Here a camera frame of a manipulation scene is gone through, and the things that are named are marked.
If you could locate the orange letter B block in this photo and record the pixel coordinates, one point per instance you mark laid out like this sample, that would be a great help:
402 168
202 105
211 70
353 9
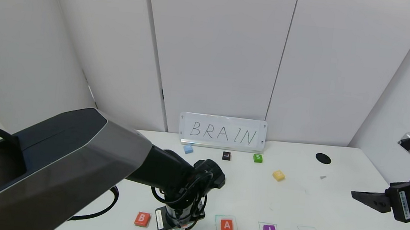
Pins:
142 219

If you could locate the black letter L block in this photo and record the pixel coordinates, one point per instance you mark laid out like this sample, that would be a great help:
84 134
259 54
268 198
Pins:
226 156

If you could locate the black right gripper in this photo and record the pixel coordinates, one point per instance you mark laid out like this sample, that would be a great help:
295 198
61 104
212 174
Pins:
402 205

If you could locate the yellow letter block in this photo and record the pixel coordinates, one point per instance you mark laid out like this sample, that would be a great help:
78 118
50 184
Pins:
278 176

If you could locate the white BRAIN sign board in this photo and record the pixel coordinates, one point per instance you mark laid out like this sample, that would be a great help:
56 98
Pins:
222 133

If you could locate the black round table grommet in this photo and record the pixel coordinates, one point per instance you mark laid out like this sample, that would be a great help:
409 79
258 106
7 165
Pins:
323 158

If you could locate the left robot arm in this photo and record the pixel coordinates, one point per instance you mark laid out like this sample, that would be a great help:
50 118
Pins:
54 160

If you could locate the light blue letter block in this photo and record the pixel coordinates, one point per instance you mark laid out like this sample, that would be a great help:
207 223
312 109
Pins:
188 149

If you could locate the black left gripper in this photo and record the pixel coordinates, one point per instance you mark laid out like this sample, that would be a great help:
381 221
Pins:
162 220

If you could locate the green letter S block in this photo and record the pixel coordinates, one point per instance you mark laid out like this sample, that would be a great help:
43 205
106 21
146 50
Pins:
258 158

